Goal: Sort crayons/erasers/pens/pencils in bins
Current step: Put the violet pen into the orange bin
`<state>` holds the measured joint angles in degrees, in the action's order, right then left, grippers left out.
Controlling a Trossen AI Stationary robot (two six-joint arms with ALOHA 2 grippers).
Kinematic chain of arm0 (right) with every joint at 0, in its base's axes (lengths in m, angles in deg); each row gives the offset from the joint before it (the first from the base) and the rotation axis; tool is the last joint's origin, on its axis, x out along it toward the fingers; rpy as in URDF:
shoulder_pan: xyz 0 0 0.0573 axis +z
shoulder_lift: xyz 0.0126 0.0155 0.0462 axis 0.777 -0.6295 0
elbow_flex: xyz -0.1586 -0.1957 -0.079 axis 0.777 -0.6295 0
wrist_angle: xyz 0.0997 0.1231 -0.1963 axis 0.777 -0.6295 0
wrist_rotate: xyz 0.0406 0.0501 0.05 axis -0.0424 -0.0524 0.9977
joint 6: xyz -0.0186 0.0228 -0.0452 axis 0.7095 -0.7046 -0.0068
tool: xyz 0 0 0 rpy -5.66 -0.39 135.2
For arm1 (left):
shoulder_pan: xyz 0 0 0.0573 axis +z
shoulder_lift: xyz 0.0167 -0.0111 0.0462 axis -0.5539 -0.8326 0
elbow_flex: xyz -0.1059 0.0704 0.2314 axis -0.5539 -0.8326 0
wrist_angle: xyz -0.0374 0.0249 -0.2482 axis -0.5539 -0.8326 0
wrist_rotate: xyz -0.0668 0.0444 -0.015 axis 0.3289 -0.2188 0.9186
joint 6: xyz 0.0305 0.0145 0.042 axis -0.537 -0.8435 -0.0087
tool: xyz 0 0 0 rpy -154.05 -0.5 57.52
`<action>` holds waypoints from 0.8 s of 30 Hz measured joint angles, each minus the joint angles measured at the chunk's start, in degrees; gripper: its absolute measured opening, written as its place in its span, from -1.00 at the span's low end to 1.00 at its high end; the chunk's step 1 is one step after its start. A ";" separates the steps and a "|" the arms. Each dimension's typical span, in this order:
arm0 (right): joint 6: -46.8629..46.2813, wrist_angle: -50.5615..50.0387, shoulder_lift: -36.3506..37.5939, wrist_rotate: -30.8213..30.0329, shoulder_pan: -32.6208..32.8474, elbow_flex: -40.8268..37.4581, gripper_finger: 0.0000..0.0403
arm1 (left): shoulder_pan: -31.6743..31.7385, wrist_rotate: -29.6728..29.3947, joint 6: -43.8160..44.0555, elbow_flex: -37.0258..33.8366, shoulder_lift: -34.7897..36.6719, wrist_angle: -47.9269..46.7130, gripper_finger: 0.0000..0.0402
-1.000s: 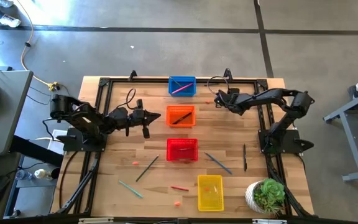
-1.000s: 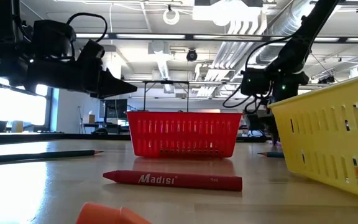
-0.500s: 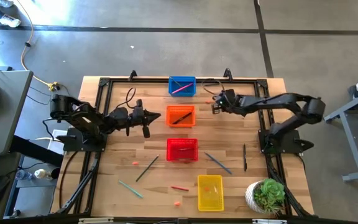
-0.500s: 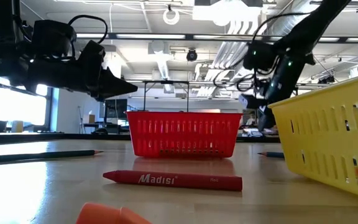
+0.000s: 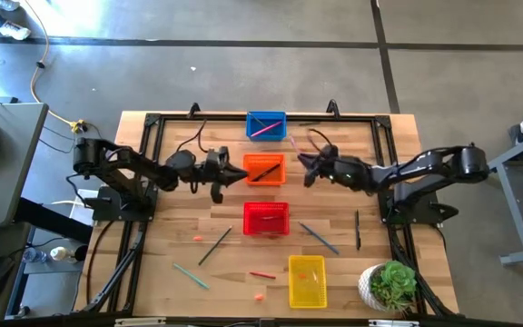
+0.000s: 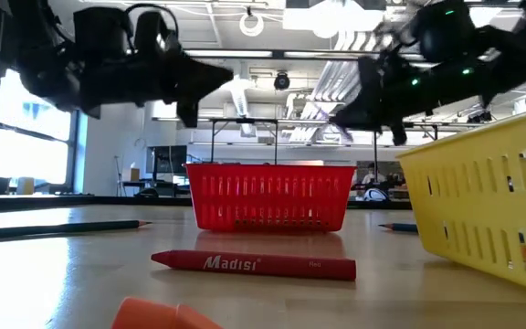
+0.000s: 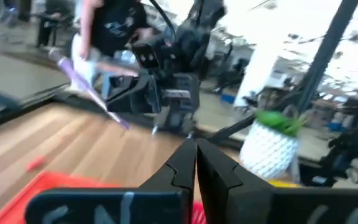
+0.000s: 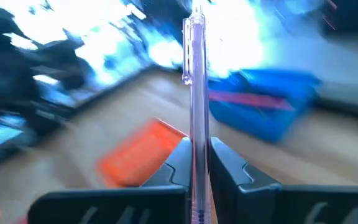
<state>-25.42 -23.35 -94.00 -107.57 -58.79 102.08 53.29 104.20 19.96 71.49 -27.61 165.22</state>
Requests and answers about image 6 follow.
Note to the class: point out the cardboard box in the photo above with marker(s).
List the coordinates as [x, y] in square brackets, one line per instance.
[130, 175]

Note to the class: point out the white and blue ball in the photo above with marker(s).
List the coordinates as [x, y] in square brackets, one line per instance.
[376, 195]

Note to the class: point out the black background frame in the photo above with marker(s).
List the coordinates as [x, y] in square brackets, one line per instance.
[245, 120]

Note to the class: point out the bright window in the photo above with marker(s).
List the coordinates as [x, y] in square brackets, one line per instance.
[30, 155]

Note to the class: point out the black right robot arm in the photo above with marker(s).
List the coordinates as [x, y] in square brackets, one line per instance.
[445, 32]

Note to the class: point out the blue pencil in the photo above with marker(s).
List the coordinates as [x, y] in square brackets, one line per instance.
[402, 227]

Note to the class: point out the long ceiling light strip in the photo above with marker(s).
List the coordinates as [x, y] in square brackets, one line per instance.
[226, 53]

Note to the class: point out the pale yellow box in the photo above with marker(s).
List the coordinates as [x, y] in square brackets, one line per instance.
[25, 186]

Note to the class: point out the black aluminium table frame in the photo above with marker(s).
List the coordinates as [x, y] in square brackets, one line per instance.
[85, 201]

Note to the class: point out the person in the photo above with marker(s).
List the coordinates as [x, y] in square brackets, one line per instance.
[371, 176]

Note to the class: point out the black ceiling lamp cluster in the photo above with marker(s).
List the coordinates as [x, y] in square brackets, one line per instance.
[480, 117]

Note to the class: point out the yellow plastic bin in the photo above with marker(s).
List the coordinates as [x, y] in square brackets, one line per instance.
[473, 208]

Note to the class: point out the orange cap eraser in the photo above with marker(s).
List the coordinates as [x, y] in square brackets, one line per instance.
[153, 317]

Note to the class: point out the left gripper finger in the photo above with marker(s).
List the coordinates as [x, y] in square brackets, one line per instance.
[194, 77]

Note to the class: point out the red plastic bin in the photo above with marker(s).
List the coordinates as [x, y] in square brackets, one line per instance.
[267, 170]

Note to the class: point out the red Madisi crayon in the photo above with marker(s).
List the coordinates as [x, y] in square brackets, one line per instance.
[281, 266]

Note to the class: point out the black monitor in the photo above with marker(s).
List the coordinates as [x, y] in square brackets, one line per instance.
[171, 162]

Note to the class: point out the white ceiling light fixture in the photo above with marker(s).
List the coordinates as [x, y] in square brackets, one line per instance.
[331, 18]

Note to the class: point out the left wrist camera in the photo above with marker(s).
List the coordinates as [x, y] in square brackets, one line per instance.
[153, 32]

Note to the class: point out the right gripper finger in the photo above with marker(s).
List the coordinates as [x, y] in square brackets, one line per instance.
[359, 116]

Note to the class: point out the dark green pencil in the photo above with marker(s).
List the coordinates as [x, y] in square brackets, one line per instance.
[62, 227]

